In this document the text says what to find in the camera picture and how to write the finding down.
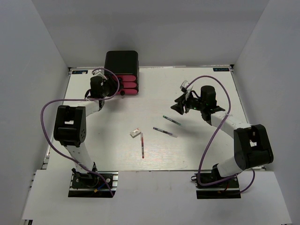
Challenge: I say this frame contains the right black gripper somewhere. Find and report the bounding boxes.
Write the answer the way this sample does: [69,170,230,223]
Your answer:
[171,90,206,115]

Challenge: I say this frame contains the black drawer cabinet pink drawers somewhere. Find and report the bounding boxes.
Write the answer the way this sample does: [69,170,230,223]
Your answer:
[104,50,139,96]

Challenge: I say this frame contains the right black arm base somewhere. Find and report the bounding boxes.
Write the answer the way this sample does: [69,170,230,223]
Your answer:
[191,165,241,200]

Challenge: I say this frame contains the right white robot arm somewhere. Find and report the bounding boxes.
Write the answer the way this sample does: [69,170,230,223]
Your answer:
[171,85,274,187]

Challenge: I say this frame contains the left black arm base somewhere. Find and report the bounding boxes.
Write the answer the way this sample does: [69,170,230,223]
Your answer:
[68,168,119,198]

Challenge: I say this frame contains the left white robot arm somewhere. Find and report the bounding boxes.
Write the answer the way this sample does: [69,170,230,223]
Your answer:
[54,75,123,187]

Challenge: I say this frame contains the left blue label sticker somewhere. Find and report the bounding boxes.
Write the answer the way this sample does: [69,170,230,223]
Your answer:
[72,70,88,75]

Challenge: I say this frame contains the blue label sticker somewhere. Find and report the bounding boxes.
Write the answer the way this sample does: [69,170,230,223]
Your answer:
[72,70,88,75]
[213,67,230,72]

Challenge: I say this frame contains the purple gel pen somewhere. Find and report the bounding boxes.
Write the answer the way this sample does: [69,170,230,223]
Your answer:
[153,127,177,138]

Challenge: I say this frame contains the red gel pen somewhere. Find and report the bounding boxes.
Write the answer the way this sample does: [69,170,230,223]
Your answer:
[140,132,144,159]

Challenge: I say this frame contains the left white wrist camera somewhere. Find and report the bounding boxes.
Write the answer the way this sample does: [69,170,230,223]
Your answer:
[91,68,107,80]

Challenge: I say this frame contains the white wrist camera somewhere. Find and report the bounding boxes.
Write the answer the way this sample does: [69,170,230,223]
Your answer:
[91,68,107,80]
[180,80,193,100]

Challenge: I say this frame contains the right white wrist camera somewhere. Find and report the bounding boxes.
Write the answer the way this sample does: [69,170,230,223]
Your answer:
[180,80,193,100]

